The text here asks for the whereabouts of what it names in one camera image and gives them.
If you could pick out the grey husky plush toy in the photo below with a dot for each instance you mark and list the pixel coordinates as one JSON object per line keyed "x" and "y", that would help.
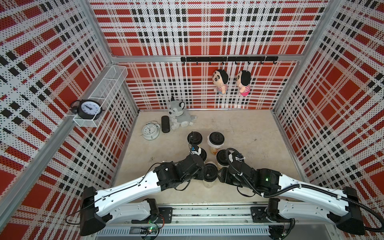
{"x": 179, "y": 116}

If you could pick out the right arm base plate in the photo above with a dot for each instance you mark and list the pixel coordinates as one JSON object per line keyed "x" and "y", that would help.
{"x": 264, "y": 215}

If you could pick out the black hook rail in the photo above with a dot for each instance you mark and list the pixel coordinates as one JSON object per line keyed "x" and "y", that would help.
{"x": 261, "y": 59}

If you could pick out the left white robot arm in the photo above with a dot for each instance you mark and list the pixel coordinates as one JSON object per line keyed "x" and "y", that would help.
{"x": 97, "y": 205}

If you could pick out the black wall clock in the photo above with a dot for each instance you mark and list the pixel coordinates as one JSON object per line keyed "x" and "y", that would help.
{"x": 86, "y": 109}

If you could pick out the hanging doll blue shorts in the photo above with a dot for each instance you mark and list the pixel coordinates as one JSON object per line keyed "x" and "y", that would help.
{"x": 220, "y": 80}

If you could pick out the paper cup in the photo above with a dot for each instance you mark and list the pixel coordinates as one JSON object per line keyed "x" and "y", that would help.
{"x": 208, "y": 184}
{"x": 215, "y": 149}

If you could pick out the black cup lid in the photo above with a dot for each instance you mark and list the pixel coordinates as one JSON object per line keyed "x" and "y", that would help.
{"x": 194, "y": 138}
{"x": 222, "y": 159}
{"x": 216, "y": 139}
{"x": 210, "y": 172}
{"x": 203, "y": 154}

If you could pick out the white wire basket shelf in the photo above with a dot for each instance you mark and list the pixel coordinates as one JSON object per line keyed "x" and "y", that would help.
{"x": 104, "y": 93}

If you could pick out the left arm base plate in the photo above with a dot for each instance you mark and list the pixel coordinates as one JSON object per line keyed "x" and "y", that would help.
{"x": 159, "y": 216}

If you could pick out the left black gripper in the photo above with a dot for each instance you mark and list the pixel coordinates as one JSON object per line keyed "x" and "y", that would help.
{"x": 201, "y": 175}

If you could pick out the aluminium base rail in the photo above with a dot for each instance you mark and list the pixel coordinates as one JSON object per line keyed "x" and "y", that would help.
{"x": 191, "y": 220}

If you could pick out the white alarm clock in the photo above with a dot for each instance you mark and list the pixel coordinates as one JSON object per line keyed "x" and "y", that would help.
{"x": 151, "y": 130}

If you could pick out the black glasses case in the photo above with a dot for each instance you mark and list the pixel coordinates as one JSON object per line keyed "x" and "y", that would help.
{"x": 165, "y": 124}

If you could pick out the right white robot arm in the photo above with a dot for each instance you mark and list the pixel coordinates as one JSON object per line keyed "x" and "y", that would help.
{"x": 290, "y": 199}

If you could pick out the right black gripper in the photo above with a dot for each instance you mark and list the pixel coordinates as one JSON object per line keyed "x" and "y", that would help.
{"x": 225, "y": 177}

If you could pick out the hanging doll pink dress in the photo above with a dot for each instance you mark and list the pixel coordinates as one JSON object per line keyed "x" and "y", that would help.
{"x": 243, "y": 80}

